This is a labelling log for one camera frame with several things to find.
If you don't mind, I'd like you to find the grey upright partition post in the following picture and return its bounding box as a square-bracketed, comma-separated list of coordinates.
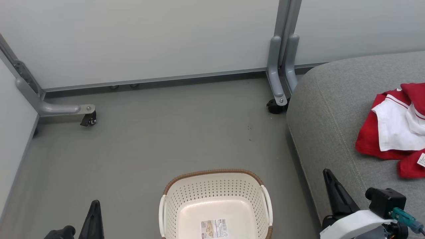
[275, 0, 302, 67]

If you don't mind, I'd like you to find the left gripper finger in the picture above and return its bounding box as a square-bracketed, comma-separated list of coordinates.
[78, 200, 98, 239]
[95, 200, 105, 239]

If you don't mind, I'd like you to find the cream perforated laundry basket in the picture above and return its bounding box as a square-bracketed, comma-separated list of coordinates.
[158, 169, 274, 239]

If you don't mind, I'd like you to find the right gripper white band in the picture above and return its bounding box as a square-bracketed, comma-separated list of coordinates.
[320, 168, 394, 239]

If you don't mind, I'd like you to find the right teal connector cable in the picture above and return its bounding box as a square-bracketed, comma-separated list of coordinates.
[390, 207, 425, 237]

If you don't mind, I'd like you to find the red and white garment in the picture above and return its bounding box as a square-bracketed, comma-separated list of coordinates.
[355, 82, 425, 179]

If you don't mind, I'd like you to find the paper label sticker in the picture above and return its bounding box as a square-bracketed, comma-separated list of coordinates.
[200, 218, 229, 239]

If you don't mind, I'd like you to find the grey fabric sofa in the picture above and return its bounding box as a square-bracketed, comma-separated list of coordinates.
[286, 50, 425, 239]

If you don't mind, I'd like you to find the grey bracketed partition leg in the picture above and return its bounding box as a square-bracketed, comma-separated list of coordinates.
[0, 33, 96, 117]

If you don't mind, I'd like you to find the black caster wheel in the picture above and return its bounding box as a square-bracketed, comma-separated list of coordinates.
[80, 110, 98, 127]
[266, 98, 290, 115]

